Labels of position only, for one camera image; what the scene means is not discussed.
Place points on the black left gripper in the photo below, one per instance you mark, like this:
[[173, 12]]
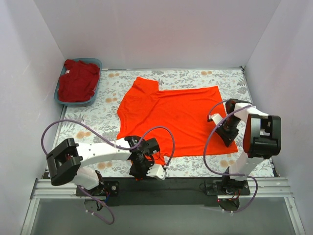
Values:
[[138, 170]]

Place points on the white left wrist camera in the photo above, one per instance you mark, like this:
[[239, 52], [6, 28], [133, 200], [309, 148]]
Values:
[[157, 171]]

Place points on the aluminium front frame rail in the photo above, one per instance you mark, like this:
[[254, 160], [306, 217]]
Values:
[[267, 187]]

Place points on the floral table mat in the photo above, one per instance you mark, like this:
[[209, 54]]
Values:
[[90, 124]]

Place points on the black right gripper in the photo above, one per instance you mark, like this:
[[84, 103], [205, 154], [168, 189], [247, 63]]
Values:
[[227, 132]]

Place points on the black front table strip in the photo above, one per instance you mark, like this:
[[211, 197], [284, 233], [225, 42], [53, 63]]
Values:
[[153, 192]]

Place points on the orange t shirt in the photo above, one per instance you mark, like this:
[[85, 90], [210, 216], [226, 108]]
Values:
[[179, 115]]

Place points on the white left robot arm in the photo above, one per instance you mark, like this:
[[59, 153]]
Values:
[[70, 162]]

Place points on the red t shirt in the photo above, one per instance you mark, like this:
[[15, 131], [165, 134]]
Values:
[[79, 82]]

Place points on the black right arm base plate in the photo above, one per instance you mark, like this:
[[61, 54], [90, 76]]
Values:
[[217, 186]]

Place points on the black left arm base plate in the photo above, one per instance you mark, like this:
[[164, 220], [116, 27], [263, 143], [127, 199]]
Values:
[[103, 188]]

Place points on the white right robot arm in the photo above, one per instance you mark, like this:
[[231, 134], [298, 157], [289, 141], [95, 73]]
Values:
[[261, 141]]

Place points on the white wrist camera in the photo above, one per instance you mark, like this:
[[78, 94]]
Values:
[[217, 119], [157, 171]]

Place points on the blue plastic basket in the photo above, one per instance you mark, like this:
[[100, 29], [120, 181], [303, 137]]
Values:
[[85, 103]]

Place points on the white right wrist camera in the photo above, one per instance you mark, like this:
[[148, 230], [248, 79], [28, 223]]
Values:
[[217, 119]]

